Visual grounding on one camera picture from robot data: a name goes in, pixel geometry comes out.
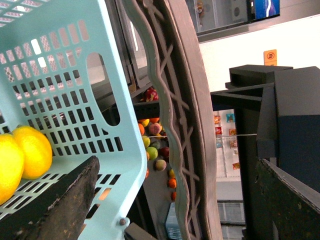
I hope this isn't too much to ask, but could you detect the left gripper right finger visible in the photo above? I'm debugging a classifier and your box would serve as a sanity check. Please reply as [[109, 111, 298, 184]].
[[256, 158, 320, 240]]

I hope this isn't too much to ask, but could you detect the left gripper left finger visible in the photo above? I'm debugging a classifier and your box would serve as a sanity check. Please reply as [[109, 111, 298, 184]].
[[0, 156, 100, 240]]

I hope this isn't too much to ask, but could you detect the yellow lemon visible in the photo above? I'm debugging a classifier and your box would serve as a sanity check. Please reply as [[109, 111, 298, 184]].
[[12, 125, 53, 180], [0, 133, 25, 205]]

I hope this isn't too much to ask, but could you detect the light teal shopping basket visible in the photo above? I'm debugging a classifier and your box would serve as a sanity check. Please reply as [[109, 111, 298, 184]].
[[0, 0, 147, 240]]

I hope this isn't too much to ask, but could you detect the grey basket handle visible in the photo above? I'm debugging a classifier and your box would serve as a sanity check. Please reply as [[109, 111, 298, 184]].
[[122, 0, 223, 240]]

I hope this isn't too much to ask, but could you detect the small blue basket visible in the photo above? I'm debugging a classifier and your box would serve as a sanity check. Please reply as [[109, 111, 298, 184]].
[[165, 202, 181, 240]]

